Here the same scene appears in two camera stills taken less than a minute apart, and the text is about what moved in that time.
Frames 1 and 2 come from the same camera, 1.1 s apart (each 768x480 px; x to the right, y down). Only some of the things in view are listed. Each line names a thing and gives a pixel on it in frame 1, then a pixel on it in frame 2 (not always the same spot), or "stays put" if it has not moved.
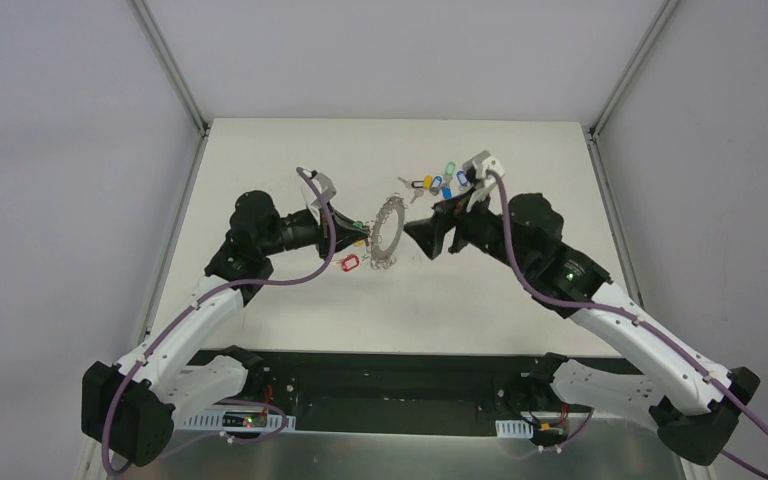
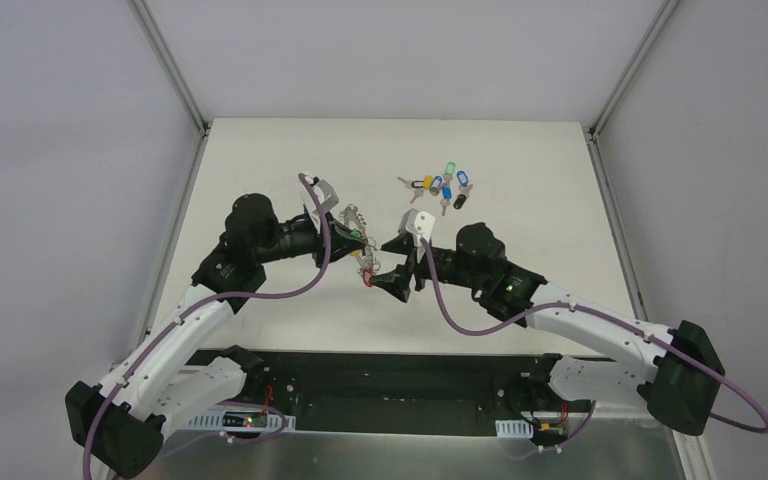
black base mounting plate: (406, 392) stays put
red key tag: (349, 262) -> (367, 276)
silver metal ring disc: (386, 258) -> (365, 258)
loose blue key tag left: (435, 186) stays put
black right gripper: (454, 228) -> (412, 266)
